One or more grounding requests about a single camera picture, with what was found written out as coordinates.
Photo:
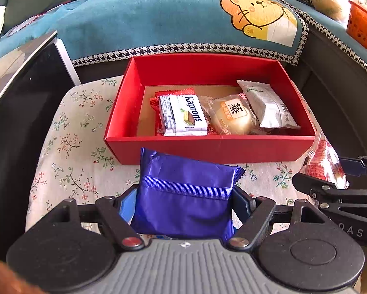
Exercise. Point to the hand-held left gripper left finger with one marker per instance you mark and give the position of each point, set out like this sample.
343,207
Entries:
126,205

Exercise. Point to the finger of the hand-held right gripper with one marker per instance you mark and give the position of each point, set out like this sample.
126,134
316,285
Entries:
361,165
318,186

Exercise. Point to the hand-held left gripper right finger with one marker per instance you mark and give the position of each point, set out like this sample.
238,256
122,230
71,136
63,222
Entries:
240,208

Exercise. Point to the red and white snack packet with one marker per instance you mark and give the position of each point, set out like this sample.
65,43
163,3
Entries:
321,162

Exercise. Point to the purple foil snack packet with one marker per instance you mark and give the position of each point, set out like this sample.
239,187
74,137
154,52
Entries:
183,202

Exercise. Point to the red cardboard box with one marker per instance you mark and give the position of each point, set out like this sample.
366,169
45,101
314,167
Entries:
202,150

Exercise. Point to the clear bun packet orange label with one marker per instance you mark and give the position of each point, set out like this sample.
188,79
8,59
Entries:
232,116

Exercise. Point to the white wafer packet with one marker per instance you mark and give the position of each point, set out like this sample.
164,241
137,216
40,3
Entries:
186,116

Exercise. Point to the dark grey sofa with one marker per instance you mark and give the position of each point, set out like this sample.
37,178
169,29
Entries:
340,98

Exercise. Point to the floral cloth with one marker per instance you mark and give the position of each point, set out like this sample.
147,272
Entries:
73,147

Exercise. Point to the black glass side table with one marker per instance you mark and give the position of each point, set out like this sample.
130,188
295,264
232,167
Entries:
18,122

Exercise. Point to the orange plastic basket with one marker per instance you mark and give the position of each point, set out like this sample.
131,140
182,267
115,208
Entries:
364,27

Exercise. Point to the blue blanket houndstooth edge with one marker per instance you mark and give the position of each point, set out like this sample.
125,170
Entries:
330,24

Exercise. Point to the blue lion print blanket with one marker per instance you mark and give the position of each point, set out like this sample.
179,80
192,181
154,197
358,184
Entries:
140,18

